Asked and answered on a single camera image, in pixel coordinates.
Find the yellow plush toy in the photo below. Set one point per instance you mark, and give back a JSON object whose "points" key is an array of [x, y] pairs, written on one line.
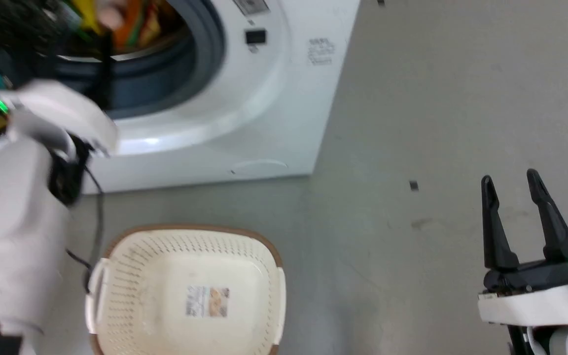
{"points": [[87, 12]]}

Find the white front-load washing machine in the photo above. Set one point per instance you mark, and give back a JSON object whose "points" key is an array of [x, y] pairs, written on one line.
{"points": [[274, 118]]}

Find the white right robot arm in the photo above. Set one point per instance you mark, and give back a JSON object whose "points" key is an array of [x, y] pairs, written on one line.
{"points": [[560, 341]]}

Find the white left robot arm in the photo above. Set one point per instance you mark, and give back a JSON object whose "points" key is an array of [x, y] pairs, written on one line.
{"points": [[13, 236]]}

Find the printed basket label sticker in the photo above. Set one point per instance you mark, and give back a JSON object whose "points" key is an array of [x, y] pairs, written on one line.
{"points": [[207, 301]]}

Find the cream perforated laundry basket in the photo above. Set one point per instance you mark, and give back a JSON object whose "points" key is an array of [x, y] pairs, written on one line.
{"points": [[136, 296]]}

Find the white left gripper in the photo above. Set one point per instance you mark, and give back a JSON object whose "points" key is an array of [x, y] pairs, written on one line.
{"points": [[62, 111]]}

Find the pink plush toy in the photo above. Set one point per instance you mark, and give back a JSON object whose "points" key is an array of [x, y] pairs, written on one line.
{"points": [[112, 14]]}

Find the colourful clothes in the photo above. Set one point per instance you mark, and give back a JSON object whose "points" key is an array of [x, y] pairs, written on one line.
{"points": [[138, 24]]}

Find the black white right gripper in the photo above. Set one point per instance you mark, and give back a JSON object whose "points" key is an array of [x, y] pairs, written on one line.
{"points": [[535, 296]]}

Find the grey washer door gasket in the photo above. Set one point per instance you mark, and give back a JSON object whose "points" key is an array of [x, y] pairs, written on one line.
{"points": [[205, 54]]}

